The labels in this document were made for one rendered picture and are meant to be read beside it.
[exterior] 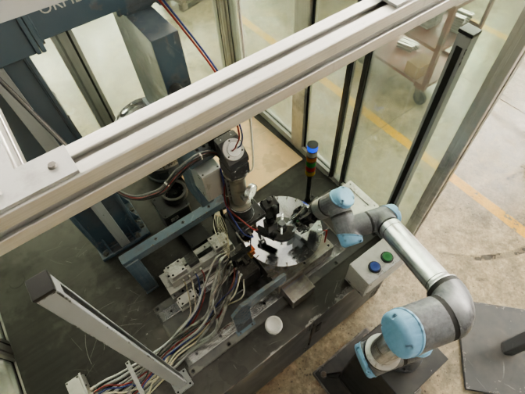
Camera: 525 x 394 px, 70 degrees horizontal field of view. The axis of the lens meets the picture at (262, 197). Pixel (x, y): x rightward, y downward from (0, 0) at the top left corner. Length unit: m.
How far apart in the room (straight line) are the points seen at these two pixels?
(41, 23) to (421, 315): 1.18
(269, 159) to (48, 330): 1.27
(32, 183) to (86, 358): 1.42
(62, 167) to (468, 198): 2.88
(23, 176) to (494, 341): 2.51
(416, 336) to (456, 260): 1.81
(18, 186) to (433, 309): 0.90
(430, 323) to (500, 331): 1.68
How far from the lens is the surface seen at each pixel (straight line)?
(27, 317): 1.95
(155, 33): 1.14
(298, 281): 1.60
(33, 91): 1.29
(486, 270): 2.83
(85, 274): 1.91
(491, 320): 2.68
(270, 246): 1.52
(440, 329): 1.03
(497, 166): 3.37
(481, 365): 2.57
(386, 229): 1.25
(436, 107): 1.24
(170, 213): 1.69
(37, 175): 0.40
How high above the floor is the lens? 2.31
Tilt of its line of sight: 56 degrees down
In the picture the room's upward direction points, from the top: 5 degrees counter-clockwise
